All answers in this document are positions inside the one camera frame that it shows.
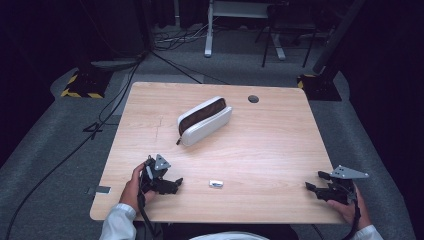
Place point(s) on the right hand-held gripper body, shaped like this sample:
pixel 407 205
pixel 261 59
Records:
pixel 343 186

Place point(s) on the person's left hand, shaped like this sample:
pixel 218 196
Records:
pixel 131 193

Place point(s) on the round grey table grommet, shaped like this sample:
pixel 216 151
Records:
pixel 253 99

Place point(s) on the small white eraser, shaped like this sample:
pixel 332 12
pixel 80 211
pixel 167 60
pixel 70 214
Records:
pixel 216 183

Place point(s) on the white and brown pencil case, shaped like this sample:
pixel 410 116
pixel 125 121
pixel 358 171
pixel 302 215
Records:
pixel 203 124

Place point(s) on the person's white torso clothing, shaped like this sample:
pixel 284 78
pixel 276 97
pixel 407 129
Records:
pixel 230 236

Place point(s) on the black stand base striped edge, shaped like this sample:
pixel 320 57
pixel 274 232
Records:
pixel 320 87
pixel 87 83

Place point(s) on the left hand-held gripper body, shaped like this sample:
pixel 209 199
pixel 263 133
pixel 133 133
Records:
pixel 154 173

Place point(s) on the white desk frame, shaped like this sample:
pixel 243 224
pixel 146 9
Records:
pixel 209 33

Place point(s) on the black chair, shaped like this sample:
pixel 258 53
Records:
pixel 286 20

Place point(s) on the grey tape patch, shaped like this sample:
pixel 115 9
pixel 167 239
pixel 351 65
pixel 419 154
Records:
pixel 101 190

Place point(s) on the person's right hand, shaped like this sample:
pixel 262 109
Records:
pixel 350 211

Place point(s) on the grey slanted pole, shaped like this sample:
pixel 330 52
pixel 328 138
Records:
pixel 336 36

